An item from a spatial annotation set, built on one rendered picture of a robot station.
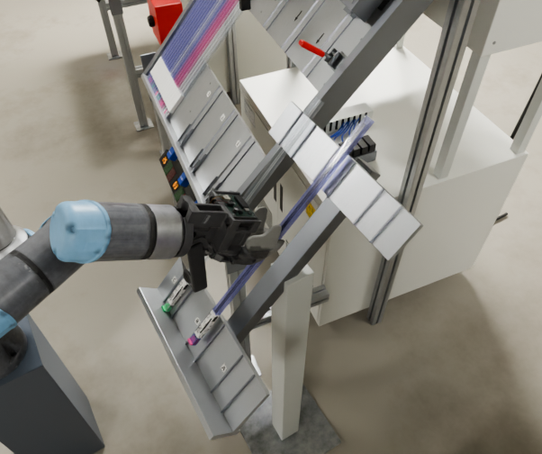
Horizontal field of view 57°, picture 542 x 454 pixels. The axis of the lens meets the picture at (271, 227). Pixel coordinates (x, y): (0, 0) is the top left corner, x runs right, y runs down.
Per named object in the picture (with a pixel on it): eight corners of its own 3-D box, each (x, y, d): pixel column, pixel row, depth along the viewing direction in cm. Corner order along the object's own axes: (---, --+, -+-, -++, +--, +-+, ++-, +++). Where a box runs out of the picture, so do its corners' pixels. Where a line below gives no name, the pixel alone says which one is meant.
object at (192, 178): (230, 229, 120) (206, 222, 115) (159, 86, 161) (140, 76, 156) (232, 225, 120) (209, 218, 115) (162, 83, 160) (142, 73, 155)
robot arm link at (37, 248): (1, 250, 70) (23, 247, 61) (64, 202, 76) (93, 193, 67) (40, 292, 72) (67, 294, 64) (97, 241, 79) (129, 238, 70)
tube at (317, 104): (169, 312, 100) (165, 312, 99) (167, 306, 101) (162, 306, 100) (324, 103, 84) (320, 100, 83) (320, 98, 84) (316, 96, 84)
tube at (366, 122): (195, 345, 92) (191, 345, 91) (193, 339, 93) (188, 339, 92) (374, 122, 76) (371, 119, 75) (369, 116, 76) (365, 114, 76)
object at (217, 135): (224, 222, 118) (213, 220, 116) (155, 79, 158) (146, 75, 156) (274, 163, 111) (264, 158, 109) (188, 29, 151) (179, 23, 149)
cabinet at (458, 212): (316, 336, 177) (331, 217, 130) (246, 204, 220) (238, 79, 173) (467, 276, 193) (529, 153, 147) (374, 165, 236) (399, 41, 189)
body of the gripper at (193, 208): (266, 222, 73) (196, 221, 65) (242, 265, 77) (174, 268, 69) (242, 191, 77) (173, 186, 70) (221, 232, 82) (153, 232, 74)
